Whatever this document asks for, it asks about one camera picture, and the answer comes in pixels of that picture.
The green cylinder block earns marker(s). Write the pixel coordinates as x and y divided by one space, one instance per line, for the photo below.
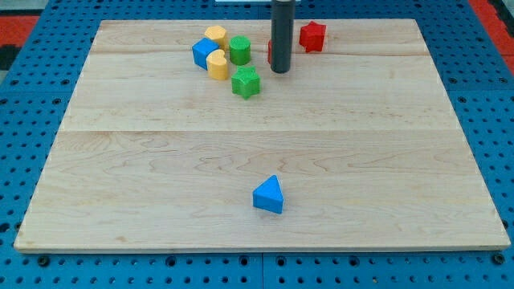
240 50

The blue cube block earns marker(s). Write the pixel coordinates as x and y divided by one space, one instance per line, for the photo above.
201 49

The yellow hexagon block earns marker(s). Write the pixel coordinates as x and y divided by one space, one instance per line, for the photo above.
217 34

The blue triangle block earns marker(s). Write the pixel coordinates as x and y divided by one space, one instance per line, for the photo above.
268 196

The red block behind rod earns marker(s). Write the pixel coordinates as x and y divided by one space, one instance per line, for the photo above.
269 51

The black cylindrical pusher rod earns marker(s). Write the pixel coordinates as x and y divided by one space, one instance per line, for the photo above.
282 24

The green star block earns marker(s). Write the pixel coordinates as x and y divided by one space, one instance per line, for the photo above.
245 82

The yellow heart block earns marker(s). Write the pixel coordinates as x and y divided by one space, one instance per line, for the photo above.
217 65

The light wooden board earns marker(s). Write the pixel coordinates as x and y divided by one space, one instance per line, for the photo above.
154 156

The red star block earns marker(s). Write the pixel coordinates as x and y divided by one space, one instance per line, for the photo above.
312 37

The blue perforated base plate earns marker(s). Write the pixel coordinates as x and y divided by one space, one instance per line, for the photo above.
35 93

